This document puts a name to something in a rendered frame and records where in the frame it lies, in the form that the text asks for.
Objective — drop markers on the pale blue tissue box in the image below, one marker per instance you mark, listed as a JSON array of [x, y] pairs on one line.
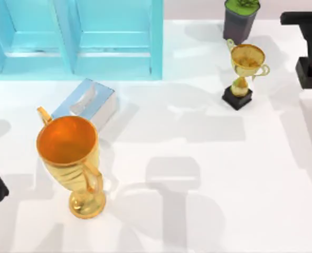
[[92, 102]]

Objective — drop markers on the large gold trophy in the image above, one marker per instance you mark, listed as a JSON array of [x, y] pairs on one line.
[[66, 147]]

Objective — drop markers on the light blue rack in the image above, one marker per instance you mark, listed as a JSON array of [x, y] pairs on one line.
[[113, 39]]

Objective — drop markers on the small gold trophy black base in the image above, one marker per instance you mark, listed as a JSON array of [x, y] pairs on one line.
[[246, 66]]

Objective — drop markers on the grey plant pot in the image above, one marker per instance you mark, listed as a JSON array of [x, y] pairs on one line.
[[237, 23]]

